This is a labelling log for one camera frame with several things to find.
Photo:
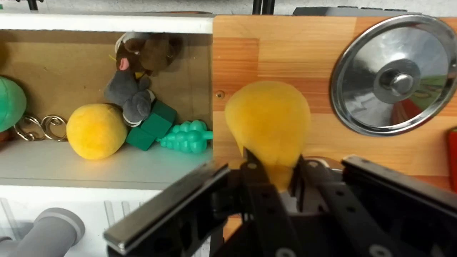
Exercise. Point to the yellow plush pear toy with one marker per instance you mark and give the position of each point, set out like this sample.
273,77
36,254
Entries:
269,118

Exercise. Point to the green plush ball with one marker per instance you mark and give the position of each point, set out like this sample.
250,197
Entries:
9,104

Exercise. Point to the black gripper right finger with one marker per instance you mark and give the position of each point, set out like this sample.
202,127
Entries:
395,199

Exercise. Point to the grey toy faucet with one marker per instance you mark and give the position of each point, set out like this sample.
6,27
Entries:
51,232

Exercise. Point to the colourful toy cube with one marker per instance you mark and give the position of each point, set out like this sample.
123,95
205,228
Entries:
452,158

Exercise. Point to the metal key rings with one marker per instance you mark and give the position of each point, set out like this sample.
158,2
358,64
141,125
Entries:
52,124

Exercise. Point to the grey plush mouse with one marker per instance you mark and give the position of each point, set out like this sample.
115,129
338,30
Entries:
131,94

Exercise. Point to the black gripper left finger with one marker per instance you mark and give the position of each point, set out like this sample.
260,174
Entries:
172,208

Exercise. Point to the white toy sink basin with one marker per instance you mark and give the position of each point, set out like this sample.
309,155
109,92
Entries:
95,168

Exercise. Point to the yellow plush ball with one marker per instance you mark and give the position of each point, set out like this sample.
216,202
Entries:
95,129

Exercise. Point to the silver pot lid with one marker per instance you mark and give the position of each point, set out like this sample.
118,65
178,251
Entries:
395,80

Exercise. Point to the dark green toy block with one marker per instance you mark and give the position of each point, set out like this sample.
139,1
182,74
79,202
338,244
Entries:
152,125

